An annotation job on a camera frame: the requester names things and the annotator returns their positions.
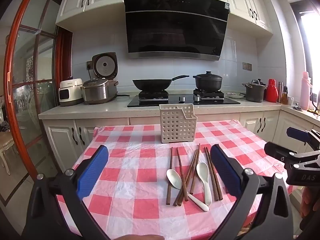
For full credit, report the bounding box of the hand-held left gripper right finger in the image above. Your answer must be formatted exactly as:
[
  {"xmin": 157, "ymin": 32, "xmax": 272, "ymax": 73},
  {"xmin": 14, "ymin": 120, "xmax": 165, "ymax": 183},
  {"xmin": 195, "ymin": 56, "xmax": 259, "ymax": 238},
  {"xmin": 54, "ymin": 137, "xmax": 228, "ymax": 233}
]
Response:
[{"xmin": 209, "ymin": 144, "xmax": 295, "ymax": 240}]

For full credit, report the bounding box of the person's right hand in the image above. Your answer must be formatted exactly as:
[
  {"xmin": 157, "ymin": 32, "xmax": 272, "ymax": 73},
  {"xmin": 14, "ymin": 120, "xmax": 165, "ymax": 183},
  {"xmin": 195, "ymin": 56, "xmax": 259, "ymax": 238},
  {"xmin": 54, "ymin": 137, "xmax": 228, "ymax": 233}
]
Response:
[{"xmin": 300, "ymin": 187, "xmax": 320, "ymax": 218}]

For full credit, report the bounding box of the black wok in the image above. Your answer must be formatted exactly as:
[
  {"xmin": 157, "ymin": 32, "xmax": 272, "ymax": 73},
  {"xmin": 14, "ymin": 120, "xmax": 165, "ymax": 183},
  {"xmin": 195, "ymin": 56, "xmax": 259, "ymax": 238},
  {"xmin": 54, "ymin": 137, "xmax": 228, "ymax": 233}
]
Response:
[{"xmin": 132, "ymin": 74, "xmax": 190, "ymax": 92}]

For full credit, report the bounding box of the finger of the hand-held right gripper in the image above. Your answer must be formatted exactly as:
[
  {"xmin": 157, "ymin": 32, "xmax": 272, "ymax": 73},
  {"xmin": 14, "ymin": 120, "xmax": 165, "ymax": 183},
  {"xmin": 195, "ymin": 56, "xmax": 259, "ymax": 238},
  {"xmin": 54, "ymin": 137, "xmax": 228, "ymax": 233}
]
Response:
[
  {"xmin": 264, "ymin": 141, "xmax": 320, "ymax": 171},
  {"xmin": 287, "ymin": 126, "xmax": 320, "ymax": 151}
]

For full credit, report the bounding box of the window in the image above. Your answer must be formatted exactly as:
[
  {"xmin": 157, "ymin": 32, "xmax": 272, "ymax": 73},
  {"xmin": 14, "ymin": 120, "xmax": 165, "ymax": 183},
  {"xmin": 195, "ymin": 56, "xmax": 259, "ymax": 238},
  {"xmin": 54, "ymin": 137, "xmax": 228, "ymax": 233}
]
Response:
[{"xmin": 290, "ymin": 0, "xmax": 320, "ymax": 100}]

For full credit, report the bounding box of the white chair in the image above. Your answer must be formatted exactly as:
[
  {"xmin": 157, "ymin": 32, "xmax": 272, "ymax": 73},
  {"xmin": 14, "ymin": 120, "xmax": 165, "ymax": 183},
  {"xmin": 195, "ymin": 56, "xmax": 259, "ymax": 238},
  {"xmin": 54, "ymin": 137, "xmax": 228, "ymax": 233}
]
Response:
[{"xmin": 0, "ymin": 130, "xmax": 19, "ymax": 175}]

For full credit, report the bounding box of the pink bottle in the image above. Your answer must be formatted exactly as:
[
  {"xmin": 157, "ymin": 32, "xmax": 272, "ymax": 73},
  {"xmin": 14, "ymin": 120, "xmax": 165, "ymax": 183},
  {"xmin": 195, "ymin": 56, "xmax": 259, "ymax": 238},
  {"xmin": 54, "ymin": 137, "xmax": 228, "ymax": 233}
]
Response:
[{"xmin": 300, "ymin": 71, "xmax": 312, "ymax": 110}]

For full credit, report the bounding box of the beige stone kitchen countertop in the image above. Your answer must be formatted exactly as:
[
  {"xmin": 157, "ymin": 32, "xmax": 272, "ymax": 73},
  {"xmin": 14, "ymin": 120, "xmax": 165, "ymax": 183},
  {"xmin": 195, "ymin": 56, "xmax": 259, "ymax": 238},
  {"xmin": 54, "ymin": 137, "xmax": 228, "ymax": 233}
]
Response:
[{"xmin": 38, "ymin": 94, "xmax": 320, "ymax": 128}]

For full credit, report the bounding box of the grey stockpot with lid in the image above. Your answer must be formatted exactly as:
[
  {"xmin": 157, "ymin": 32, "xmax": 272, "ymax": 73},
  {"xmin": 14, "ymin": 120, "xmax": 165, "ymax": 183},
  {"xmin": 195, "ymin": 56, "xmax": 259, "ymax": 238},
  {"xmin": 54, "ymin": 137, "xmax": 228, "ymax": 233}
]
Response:
[{"xmin": 242, "ymin": 79, "xmax": 266, "ymax": 103}]

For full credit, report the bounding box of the person's left hand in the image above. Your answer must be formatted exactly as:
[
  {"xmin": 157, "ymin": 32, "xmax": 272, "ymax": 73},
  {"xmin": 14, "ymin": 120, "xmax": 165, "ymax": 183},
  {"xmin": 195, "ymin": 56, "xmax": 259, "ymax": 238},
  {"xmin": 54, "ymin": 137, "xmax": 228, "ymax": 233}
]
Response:
[{"xmin": 117, "ymin": 234, "xmax": 166, "ymax": 240}]

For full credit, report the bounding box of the red wooden glass door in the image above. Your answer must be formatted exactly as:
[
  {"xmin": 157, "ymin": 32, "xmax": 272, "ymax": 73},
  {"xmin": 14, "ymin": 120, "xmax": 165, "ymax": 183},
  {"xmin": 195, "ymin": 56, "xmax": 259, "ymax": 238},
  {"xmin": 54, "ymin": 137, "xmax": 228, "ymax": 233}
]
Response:
[{"xmin": 4, "ymin": 0, "xmax": 73, "ymax": 205}]

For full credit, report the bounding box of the red thermos jug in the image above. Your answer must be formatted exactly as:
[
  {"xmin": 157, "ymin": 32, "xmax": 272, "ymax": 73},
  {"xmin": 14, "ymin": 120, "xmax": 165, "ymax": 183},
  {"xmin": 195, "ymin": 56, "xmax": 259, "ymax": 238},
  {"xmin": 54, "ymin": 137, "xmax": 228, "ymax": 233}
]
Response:
[{"xmin": 265, "ymin": 79, "xmax": 279, "ymax": 103}]

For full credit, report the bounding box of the black pot with lid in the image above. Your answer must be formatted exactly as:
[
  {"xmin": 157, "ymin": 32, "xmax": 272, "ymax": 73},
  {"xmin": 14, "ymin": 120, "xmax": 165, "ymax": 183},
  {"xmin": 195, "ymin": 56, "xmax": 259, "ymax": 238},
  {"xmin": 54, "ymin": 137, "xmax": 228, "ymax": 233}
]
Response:
[{"xmin": 192, "ymin": 71, "xmax": 223, "ymax": 92}]

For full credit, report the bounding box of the white plastic utensil basket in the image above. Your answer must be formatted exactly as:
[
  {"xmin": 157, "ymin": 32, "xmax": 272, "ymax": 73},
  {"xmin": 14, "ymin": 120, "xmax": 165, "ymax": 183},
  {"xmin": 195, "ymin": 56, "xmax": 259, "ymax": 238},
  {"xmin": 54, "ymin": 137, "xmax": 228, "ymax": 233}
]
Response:
[{"xmin": 159, "ymin": 103, "xmax": 198, "ymax": 144}]

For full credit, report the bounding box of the white ceramic spoon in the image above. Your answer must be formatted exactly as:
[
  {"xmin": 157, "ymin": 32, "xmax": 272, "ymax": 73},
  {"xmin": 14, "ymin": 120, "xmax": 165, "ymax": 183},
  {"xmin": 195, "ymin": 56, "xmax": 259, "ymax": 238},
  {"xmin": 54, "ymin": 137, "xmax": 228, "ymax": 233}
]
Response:
[
  {"xmin": 166, "ymin": 169, "xmax": 210, "ymax": 212},
  {"xmin": 196, "ymin": 162, "xmax": 213, "ymax": 205}
]

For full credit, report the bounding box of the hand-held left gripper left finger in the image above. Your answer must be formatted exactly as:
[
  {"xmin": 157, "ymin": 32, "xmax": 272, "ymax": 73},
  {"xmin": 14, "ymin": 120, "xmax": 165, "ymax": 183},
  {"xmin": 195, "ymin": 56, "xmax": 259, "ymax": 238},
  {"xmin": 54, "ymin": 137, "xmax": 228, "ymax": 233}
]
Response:
[{"xmin": 25, "ymin": 144, "xmax": 110, "ymax": 240}]

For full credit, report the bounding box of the black glass gas stove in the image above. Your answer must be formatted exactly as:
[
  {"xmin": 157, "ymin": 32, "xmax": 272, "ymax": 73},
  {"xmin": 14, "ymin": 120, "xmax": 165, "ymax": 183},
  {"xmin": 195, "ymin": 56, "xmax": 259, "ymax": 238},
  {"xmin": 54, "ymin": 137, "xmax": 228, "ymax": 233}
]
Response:
[{"xmin": 127, "ymin": 89, "xmax": 241, "ymax": 108}]

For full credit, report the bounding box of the red checkered tablecloth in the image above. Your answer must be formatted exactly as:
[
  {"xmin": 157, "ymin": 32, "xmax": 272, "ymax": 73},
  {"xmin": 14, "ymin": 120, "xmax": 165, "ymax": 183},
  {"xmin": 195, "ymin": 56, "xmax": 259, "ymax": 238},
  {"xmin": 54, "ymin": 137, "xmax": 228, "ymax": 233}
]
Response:
[{"xmin": 56, "ymin": 120, "xmax": 294, "ymax": 240}]

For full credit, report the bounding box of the oil bottle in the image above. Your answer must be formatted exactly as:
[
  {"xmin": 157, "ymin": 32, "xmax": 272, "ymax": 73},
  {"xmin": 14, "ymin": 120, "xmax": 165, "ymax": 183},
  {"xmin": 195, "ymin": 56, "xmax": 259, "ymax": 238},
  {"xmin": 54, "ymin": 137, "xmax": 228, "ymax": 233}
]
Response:
[{"xmin": 280, "ymin": 86, "xmax": 289, "ymax": 105}]

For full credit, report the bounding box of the black power cord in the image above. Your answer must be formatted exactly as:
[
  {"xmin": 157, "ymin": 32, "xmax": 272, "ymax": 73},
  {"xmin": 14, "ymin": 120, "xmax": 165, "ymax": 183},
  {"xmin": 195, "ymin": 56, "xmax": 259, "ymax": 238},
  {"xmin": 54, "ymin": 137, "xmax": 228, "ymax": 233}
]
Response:
[{"xmin": 87, "ymin": 70, "xmax": 131, "ymax": 98}]

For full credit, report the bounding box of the open steel rice cooker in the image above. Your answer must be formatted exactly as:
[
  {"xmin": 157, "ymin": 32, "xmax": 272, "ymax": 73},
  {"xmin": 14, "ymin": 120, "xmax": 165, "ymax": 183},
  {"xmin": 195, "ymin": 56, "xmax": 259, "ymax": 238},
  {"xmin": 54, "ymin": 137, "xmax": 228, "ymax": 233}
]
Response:
[{"xmin": 82, "ymin": 52, "xmax": 119, "ymax": 105}]

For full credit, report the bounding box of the black range hood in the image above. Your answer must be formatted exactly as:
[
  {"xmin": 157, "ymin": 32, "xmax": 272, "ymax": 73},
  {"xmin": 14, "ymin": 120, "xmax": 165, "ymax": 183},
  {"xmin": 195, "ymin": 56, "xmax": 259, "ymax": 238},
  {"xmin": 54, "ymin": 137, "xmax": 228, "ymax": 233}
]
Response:
[{"xmin": 124, "ymin": 0, "xmax": 230, "ymax": 62}]

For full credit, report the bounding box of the bunch of wooden chopsticks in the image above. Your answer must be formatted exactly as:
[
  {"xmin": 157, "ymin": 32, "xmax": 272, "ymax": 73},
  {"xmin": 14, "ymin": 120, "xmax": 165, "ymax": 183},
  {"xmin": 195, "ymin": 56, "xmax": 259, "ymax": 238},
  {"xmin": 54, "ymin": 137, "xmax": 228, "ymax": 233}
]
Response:
[{"xmin": 166, "ymin": 144, "xmax": 223, "ymax": 207}]

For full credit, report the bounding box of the white wall cabinet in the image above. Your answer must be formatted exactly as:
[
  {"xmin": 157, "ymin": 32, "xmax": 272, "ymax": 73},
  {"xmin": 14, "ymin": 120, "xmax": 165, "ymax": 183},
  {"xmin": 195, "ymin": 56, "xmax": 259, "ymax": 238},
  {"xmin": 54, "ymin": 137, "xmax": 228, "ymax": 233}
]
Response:
[
  {"xmin": 55, "ymin": 0, "xmax": 125, "ymax": 33},
  {"xmin": 226, "ymin": 0, "xmax": 273, "ymax": 37}
]

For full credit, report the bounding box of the small white electric cooker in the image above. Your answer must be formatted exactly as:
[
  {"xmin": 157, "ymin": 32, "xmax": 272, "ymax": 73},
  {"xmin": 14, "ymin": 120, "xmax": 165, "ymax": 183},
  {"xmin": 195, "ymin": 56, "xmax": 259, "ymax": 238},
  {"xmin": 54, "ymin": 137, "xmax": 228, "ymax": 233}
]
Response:
[{"xmin": 59, "ymin": 77, "xmax": 84, "ymax": 107}]

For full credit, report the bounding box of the steel bottle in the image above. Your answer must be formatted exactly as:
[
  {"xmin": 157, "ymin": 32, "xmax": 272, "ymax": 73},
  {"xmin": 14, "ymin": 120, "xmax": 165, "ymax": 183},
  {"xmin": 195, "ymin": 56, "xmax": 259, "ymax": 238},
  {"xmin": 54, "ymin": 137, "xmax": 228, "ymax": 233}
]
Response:
[{"xmin": 277, "ymin": 81, "xmax": 284, "ymax": 103}]

